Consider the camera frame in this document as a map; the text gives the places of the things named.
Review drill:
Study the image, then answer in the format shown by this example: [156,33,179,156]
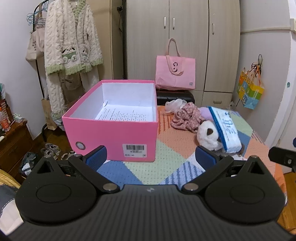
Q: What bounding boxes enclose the dark wooden cabinet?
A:
[0,120,33,183]

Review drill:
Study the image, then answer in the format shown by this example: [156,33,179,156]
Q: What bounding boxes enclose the colourful hanging gift bag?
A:
[237,54,264,110]

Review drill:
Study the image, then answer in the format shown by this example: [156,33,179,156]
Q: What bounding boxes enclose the black suitcase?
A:
[156,89,195,106]

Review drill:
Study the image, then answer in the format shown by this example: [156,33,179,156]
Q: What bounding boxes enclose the cream knitted cardigan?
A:
[44,1,103,120]

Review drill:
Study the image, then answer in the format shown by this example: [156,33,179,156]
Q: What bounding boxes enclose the colourful patchwork blanket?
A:
[97,106,287,194]

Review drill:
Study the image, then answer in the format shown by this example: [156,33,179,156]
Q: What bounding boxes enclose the white panda plush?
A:
[196,120,223,151]

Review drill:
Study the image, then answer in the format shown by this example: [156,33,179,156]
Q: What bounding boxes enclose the sneaker pair on floor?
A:
[41,143,75,160]

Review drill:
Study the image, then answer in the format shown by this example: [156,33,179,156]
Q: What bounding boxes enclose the pink floral fabric scrunchie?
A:
[171,102,205,133]

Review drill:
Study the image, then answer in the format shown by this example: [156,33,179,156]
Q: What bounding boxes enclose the brown paper bag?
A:
[41,99,58,131]

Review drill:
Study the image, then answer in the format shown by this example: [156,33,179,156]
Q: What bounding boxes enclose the beige canvas tote bag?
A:
[26,4,45,62]

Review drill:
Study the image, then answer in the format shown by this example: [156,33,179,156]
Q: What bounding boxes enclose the pink tote bag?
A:
[155,45,196,90]

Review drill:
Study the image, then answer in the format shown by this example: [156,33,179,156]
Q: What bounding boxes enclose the pink cardboard box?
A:
[62,80,158,162]

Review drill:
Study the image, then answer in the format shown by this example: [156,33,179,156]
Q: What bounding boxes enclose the white sheer hair scrunchie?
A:
[165,98,187,113]

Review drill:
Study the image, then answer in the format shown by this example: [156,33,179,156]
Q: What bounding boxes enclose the printed paper sheet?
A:
[95,101,156,122]

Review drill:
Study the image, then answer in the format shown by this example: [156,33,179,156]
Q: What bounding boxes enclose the beige wooden wardrobe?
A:
[125,0,240,108]

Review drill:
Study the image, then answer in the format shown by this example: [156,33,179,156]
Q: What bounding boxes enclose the lilac plush toy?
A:
[199,107,214,121]

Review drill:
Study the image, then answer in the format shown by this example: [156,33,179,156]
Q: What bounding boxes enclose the blue white tissue pack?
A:
[208,106,242,154]

